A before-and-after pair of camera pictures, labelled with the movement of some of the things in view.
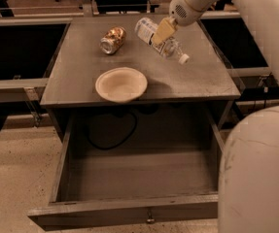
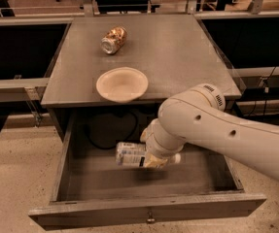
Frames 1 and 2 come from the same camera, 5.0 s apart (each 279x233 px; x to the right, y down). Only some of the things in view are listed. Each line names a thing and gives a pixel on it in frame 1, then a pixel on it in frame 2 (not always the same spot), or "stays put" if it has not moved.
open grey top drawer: (138, 170) stays put
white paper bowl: (121, 84) stays put
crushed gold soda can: (113, 40) stays put
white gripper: (182, 11) to (158, 150)
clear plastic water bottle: (145, 29) to (130, 153)
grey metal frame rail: (14, 89) stays put
